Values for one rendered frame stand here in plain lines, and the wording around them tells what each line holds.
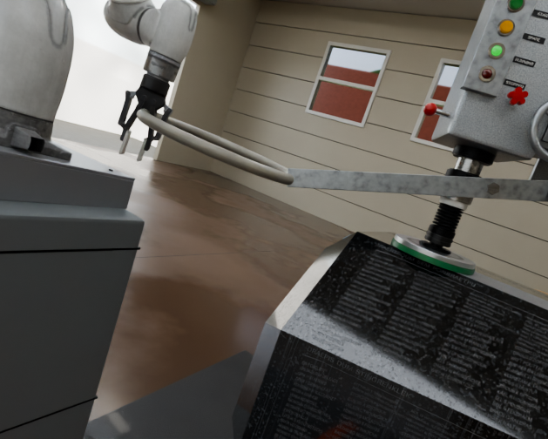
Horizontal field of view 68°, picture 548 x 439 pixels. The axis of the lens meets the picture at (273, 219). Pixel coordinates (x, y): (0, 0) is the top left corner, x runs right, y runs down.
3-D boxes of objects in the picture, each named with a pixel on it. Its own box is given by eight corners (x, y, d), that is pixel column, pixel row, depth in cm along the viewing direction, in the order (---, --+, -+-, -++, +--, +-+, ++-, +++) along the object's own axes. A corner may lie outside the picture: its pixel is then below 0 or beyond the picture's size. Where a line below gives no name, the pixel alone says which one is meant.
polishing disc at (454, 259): (492, 276, 102) (494, 272, 101) (420, 255, 96) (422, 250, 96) (442, 250, 122) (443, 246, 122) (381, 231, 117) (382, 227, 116)
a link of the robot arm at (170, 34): (191, 69, 114) (157, 56, 119) (211, 14, 111) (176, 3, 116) (165, 55, 104) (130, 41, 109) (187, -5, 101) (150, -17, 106)
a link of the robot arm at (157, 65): (178, 62, 107) (170, 84, 108) (183, 67, 116) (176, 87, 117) (145, 47, 106) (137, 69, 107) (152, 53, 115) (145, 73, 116)
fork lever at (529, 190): (544, 199, 111) (547, 180, 111) (584, 204, 92) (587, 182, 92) (294, 185, 124) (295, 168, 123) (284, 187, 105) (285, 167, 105)
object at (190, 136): (306, 185, 138) (310, 177, 138) (281, 191, 90) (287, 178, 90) (181, 128, 145) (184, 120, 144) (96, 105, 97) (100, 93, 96)
